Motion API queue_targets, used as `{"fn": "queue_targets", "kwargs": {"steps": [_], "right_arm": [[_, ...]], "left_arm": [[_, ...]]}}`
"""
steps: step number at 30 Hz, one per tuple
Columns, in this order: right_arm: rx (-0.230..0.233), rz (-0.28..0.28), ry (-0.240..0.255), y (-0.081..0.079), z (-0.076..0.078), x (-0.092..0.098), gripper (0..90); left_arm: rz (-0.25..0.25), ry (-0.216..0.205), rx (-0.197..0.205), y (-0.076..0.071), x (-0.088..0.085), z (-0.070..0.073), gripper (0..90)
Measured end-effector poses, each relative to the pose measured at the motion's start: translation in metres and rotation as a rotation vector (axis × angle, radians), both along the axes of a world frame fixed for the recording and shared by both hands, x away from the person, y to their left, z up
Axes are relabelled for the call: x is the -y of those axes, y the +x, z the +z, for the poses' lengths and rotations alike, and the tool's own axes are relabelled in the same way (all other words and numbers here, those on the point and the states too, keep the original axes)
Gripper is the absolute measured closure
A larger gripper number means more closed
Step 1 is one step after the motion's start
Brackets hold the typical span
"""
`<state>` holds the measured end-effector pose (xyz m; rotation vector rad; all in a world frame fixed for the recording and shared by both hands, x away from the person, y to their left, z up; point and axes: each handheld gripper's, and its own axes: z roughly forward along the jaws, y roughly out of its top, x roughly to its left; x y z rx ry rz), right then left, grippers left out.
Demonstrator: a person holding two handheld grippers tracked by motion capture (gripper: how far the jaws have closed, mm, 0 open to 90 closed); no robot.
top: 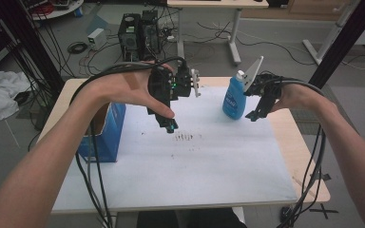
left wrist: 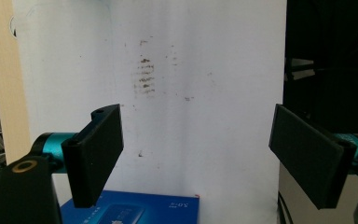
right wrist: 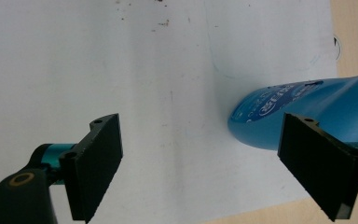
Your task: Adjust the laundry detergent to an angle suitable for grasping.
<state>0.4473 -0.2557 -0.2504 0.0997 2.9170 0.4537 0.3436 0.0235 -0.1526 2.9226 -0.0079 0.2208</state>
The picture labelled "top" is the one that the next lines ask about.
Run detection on white metal stand frame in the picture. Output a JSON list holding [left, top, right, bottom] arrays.
[[301, 0, 363, 67]]

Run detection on small white device box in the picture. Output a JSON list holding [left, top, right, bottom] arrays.
[[86, 28, 107, 51]]

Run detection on person's left hand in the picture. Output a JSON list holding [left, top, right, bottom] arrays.
[[86, 61, 176, 120]]

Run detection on right gripper black cables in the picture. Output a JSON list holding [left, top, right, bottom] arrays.
[[275, 76, 328, 228]]

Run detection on black computer tower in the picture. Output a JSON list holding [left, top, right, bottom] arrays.
[[117, 9, 163, 63]]

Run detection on gripper black cables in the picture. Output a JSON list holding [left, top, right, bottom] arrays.
[[69, 56, 189, 228], [275, 76, 328, 228]]

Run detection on blue spray bottle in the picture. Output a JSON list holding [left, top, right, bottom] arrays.
[[221, 69, 248, 121]]

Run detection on blue cardboard box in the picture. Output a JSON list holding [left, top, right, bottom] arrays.
[[77, 101, 127, 163]]

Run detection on white table mat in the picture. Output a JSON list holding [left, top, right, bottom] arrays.
[[52, 85, 299, 212]]

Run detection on round white table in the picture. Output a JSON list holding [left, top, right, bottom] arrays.
[[28, 0, 86, 22]]

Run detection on left gripper black cables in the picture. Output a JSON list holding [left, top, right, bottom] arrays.
[[69, 56, 189, 228]]

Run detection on black floor cable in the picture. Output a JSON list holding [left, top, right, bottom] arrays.
[[196, 20, 317, 67]]

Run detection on black metal stand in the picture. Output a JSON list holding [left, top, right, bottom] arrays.
[[0, 0, 67, 96]]

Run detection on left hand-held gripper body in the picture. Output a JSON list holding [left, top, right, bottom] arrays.
[[146, 61, 193, 134]]

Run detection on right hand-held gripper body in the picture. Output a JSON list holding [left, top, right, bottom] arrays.
[[243, 73, 283, 123]]

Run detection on coiled black cable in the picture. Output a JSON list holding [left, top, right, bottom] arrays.
[[67, 41, 89, 55]]

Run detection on black metal pole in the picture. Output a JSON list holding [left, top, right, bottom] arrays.
[[308, 0, 365, 90]]

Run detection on person's right hand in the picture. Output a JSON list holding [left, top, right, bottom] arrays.
[[270, 82, 318, 114]]

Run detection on light wooden desk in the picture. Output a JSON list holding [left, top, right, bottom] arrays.
[[166, 0, 270, 67]]

